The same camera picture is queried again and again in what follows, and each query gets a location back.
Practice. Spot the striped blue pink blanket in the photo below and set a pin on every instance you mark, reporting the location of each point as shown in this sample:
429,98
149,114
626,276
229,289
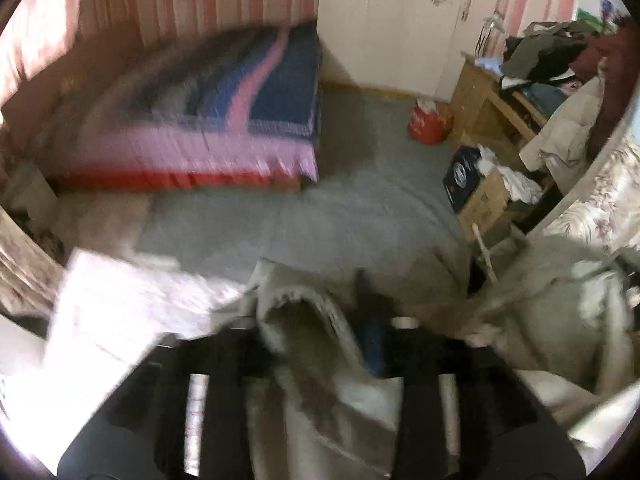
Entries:
240,80

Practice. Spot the white padded jacket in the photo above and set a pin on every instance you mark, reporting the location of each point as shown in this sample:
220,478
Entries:
565,130

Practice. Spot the white rags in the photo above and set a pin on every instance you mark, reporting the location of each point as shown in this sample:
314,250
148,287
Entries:
517,180

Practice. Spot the floral print sheet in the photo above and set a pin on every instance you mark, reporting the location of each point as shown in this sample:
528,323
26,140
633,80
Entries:
125,305

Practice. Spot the grey and white duvet cover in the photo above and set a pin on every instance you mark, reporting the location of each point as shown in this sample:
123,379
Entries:
550,305

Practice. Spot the bed with purple sheet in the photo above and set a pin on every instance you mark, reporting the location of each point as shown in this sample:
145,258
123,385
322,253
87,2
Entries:
175,160

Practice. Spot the light blue cloth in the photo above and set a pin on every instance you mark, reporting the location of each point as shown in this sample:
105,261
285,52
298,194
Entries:
489,64

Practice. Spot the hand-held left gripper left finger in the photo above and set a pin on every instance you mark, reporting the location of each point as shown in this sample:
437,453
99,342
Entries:
220,400

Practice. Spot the pile of dark clothes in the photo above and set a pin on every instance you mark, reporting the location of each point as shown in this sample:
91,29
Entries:
545,50

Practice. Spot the cardboard box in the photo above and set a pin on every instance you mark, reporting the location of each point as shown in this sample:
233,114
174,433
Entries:
475,195

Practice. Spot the wooden desk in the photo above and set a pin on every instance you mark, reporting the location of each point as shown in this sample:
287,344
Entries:
482,105

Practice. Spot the white wardrobe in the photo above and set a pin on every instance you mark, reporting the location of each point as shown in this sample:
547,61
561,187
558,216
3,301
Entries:
400,30

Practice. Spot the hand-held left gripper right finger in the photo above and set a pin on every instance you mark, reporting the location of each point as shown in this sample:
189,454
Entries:
374,347

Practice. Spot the blue floral curtain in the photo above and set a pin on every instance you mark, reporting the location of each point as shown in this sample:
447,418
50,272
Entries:
595,200
25,265

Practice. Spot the pink window curtain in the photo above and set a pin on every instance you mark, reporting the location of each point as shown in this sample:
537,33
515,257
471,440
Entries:
35,30

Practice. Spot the red bucket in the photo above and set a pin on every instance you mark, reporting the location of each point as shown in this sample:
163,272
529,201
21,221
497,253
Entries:
429,122

